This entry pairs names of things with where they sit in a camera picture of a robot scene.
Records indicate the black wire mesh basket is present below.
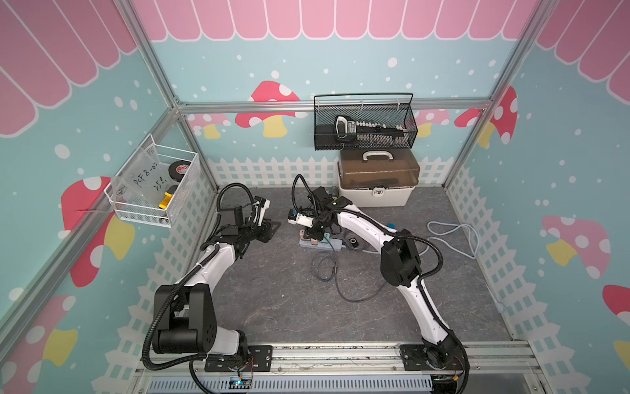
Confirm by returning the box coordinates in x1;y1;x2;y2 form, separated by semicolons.
313;93;418;150

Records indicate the white toolbox brown lid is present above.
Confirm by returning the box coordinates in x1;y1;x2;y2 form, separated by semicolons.
337;149;420;208

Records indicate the white power strip cord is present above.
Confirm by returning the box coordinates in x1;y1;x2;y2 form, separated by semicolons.
358;220;508;315

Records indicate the yellow tool in bin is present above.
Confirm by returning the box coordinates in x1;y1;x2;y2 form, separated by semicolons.
159;192;173;209

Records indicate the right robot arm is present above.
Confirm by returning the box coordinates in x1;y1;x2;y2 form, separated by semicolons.
288;174;470;372

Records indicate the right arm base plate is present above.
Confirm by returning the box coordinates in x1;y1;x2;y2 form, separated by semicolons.
399;343;467;373

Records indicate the white power strip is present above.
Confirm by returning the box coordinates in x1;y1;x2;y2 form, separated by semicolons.
299;237;344;252

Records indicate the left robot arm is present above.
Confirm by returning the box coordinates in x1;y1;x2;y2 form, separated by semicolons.
141;183;275;371

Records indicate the black electrical tape roll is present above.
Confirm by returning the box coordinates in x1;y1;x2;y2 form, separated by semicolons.
168;160;191;183

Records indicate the socket bit set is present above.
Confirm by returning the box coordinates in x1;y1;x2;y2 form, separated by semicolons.
333;116;410;147

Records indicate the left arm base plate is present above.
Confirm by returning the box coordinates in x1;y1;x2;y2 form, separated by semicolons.
204;346;273;373

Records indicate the clear plastic wall bin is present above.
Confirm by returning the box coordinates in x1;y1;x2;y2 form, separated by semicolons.
104;135;201;228

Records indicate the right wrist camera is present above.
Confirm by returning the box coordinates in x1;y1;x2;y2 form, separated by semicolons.
288;208;314;228

